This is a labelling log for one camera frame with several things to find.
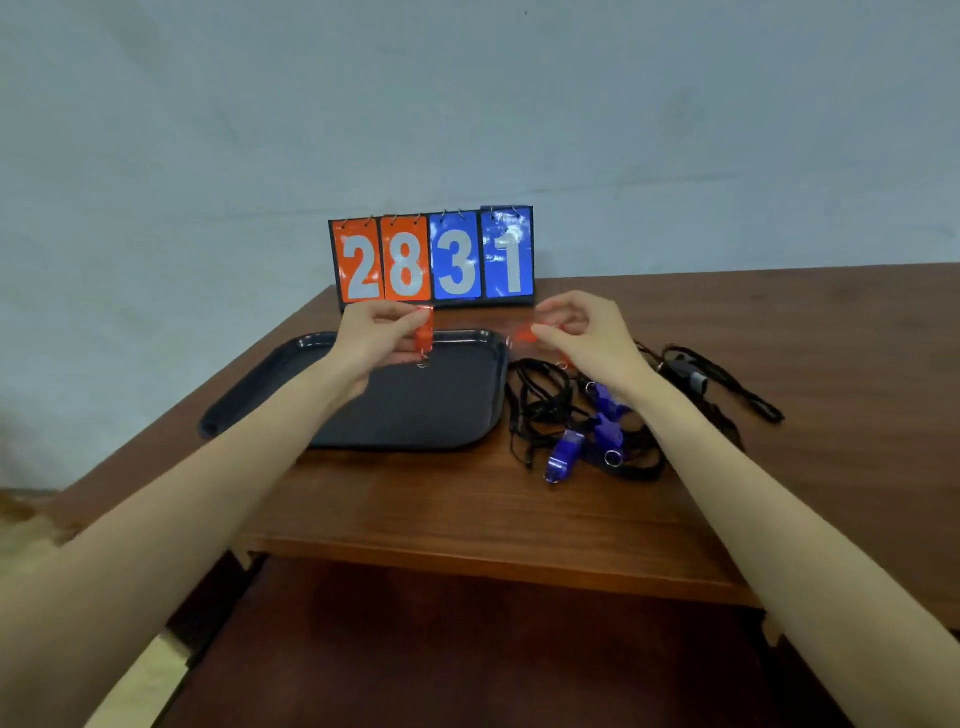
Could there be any person's left forearm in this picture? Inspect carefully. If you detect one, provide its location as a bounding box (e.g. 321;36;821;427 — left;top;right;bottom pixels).
0;358;370;728

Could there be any orange and blue flip scoreboard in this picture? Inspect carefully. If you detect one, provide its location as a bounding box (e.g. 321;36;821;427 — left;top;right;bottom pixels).
328;204;538;313

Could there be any wooden desk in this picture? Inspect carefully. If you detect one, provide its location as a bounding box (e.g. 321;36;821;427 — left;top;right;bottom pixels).
157;551;856;728

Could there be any person's left hand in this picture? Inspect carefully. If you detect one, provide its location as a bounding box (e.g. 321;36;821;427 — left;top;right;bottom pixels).
326;299;437;403

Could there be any tangle of black lanyards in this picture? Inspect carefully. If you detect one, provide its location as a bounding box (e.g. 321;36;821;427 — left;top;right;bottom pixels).
503;341;787;485

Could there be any person's right hand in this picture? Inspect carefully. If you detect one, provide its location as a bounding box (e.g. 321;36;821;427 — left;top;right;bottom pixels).
530;290;660;407

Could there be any person's right forearm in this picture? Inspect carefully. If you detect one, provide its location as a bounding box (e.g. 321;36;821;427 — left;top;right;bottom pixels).
628;365;960;728

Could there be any black plastic tray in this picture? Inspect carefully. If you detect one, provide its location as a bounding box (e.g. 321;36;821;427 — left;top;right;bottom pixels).
197;328;513;453

